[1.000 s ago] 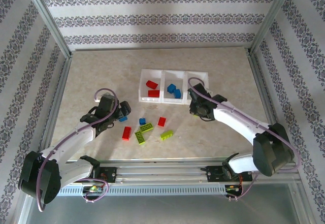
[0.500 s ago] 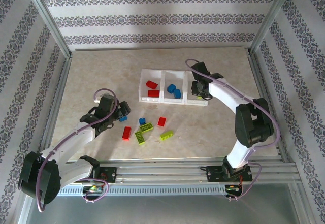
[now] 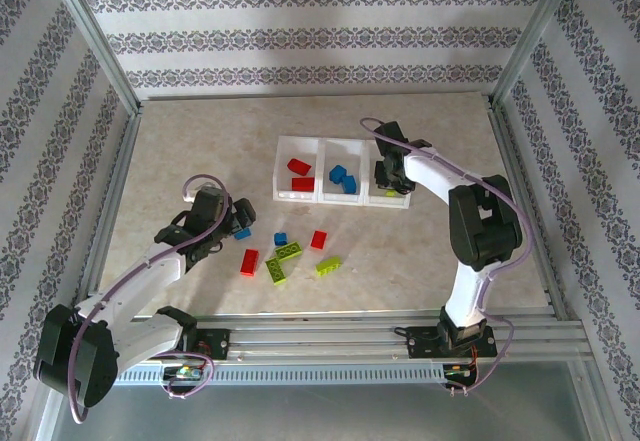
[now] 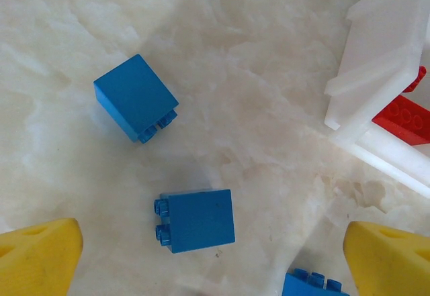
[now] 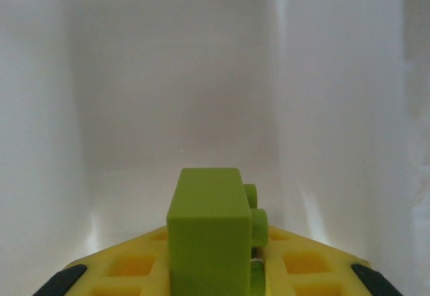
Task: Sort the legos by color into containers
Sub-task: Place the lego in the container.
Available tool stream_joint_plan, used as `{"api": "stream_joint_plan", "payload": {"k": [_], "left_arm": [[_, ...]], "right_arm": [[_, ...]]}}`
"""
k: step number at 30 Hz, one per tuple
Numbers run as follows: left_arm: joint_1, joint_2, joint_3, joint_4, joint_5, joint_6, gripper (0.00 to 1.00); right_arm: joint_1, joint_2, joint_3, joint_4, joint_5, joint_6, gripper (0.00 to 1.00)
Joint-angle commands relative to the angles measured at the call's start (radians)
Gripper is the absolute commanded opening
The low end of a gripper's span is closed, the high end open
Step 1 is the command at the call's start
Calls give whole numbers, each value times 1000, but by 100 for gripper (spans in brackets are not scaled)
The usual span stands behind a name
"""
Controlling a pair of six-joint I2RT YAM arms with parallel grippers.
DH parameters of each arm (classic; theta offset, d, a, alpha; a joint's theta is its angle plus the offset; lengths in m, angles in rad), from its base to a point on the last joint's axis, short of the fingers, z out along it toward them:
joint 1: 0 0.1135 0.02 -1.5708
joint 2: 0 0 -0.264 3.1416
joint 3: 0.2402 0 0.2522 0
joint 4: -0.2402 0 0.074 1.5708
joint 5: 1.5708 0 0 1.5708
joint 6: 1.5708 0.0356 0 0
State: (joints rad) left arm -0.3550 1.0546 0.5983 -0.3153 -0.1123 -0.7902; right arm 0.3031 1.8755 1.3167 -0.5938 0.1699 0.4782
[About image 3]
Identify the small blue lego brick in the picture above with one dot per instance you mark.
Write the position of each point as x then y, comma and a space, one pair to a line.
281, 238

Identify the small red lego brick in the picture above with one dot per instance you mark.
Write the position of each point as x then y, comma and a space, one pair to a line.
318, 239

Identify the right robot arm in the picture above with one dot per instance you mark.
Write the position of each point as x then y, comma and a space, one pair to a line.
470, 291

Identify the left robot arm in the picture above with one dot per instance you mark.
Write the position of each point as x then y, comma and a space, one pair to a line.
140, 331

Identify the small circuit board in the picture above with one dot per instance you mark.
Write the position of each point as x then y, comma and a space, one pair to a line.
457, 372
185, 373

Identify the grey metal sheet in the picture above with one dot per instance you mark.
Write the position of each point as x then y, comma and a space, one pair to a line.
320, 416

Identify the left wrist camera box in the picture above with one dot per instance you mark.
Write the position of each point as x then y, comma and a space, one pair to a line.
210, 193

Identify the aluminium side rail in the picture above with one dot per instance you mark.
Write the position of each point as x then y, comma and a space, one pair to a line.
512, 161
116, 181

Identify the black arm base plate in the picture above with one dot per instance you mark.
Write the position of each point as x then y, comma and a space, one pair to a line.
420, 343
220, 343

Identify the aluminium mounting rail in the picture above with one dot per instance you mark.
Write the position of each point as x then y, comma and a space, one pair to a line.
320, 341

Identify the aluminium frame post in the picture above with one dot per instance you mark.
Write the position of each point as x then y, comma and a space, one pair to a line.
97, 41
532, 36

